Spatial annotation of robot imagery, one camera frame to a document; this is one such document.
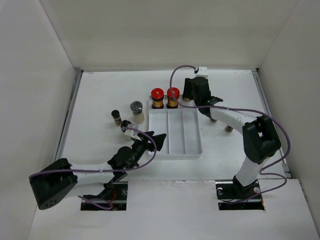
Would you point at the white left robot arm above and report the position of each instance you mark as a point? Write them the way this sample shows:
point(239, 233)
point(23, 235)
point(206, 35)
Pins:
point(92, 183)

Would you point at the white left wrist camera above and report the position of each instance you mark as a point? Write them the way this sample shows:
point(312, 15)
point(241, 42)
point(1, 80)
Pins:
point(131, 134)

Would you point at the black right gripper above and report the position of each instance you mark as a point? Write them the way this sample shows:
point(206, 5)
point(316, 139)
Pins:
point(188, 88)

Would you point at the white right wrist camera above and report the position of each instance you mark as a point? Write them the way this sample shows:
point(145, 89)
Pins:
point(201, 71)

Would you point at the red-lid sauce jar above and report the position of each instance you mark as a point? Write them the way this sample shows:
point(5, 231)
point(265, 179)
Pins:
point(173, 95)
point(157, 95)

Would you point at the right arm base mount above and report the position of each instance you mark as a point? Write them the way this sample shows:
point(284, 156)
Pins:
point(230, 198)

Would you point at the small black-lid spice jar left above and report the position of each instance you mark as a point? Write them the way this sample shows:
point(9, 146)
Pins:
point(116, 117)

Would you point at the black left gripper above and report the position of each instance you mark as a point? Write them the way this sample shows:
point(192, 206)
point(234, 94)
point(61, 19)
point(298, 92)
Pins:
point(148, 147)

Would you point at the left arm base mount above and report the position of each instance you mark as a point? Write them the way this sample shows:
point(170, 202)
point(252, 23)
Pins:
point(114, 199)

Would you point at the black-top white powder grinder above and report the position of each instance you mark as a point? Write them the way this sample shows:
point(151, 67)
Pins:
point(124, 124)

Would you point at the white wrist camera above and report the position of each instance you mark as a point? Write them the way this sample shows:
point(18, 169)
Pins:
point(201, 71)
point(131, 134)

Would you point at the black-top brown chunk grinder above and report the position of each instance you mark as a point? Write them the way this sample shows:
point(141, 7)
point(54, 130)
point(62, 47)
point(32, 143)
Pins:
point(186, 100)

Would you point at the small black-lid spice jar outer-right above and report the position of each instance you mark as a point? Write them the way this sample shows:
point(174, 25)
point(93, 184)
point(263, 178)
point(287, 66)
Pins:
point(228, 129)

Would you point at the white plastic organizer tray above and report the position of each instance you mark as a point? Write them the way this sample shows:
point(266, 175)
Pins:
point(181, 126)

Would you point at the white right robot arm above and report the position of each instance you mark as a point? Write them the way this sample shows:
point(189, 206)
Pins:
point(260, 138)

